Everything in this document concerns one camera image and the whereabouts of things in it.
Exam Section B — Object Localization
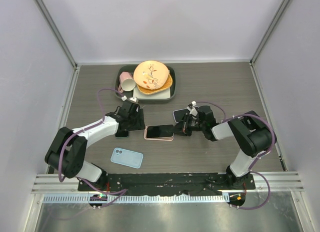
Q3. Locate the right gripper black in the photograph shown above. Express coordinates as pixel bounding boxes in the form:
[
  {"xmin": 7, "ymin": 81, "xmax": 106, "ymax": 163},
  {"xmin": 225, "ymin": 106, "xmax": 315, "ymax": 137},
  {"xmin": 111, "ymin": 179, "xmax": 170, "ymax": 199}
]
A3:
[{"xmin": 169, "ymin": 113, "xmax": 206, "ymax": 137}]

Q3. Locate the lilac phone case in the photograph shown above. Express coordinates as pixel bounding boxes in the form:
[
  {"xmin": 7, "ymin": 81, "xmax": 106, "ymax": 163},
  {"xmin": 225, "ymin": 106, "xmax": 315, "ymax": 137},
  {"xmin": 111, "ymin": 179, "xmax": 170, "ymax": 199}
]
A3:
[{"xmin": 172, "ymin": 108, "xmax": 188, "ymax": 123}]

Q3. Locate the white phone black screen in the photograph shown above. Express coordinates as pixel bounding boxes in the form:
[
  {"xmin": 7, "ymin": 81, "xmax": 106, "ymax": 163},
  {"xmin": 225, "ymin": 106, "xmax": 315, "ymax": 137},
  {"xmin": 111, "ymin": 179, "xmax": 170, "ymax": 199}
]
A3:
[{"xmin": 146, "ymin": 125, "xmax": 174, "ymax": 138}]

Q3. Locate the pink phone case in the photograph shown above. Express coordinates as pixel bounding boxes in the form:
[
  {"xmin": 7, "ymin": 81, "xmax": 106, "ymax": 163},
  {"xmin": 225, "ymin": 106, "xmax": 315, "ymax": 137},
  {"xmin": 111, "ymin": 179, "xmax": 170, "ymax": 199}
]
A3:
[{"xmin": 143, "ymin": 126, "xmax": 174, "ymax": 141}]

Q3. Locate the green phone black screen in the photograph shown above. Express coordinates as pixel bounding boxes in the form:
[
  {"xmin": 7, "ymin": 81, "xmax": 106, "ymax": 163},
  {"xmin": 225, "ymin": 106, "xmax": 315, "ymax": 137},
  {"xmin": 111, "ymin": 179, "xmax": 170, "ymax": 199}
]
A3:
[{"xmin": 115, "ymin": 130, "xmax": 129, "ymax": 138}]

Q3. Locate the light blue phone case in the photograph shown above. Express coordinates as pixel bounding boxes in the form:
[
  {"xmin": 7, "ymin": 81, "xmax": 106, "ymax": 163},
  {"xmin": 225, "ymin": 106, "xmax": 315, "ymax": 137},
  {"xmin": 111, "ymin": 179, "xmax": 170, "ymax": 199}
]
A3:
[{"xmin": 110, "ymin": 148, "xmax": 144, "ymax": 169}]

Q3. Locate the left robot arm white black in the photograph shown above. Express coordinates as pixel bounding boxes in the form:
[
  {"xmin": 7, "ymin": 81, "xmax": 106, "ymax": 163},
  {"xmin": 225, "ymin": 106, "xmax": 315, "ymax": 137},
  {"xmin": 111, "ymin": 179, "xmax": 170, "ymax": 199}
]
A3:
[{"xmin": 44, "ymin": 100, "xmax": 145, "ymax": 192}]

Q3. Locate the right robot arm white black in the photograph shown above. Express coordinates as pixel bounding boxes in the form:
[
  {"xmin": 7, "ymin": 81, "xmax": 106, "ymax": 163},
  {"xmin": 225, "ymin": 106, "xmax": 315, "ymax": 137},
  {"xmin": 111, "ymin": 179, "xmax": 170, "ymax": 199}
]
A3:
[{"xmin": 173, "ymin": 105, "xmax": 277, "ymax": 190}]

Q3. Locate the pink mug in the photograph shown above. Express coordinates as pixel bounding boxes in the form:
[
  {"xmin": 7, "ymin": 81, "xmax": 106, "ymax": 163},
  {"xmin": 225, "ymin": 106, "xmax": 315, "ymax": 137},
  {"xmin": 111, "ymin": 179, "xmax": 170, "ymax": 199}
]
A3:
[{"xmin": 118, "ymin": 72, "xmax": 136, "ymax": 93}]

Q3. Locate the white square plate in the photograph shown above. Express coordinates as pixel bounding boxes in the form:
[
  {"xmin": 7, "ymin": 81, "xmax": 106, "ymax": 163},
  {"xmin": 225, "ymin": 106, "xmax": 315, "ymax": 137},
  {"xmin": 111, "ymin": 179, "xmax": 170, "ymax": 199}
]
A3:
[{"xmin": 133, "ymin": 87, "xmax": 171, "ymax": 100}]

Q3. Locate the peach floral plate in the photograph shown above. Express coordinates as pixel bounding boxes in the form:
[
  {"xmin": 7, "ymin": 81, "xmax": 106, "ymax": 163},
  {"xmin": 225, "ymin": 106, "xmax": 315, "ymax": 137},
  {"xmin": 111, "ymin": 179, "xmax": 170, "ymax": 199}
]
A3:
[{"xmin": 133, "ymin": 60, "xmax": 169, "ymax": 90}]

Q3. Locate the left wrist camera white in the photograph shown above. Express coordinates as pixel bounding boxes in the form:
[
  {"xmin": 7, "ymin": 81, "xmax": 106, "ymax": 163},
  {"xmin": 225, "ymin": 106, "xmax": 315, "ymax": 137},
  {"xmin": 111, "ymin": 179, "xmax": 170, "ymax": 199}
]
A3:
[{"xmin": 121, "ymin": 95, "xmax": 139, "ymax": 103}]

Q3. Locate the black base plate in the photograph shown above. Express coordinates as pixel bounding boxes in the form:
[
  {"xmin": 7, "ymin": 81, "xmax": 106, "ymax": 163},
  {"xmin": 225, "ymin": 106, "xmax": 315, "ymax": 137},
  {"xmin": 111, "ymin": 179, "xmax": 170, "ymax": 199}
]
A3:
[{"xmin": 77, "ymin": 172, "xmax": 256, "ymax": 196}]

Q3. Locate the white slotted cable duct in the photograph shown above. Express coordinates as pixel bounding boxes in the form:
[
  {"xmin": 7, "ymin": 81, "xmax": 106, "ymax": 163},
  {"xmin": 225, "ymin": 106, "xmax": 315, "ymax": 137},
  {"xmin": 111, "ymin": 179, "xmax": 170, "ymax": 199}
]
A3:
[{"xmin": 42, "ymin": 193, "xmax": 230, "ymax": 204}]

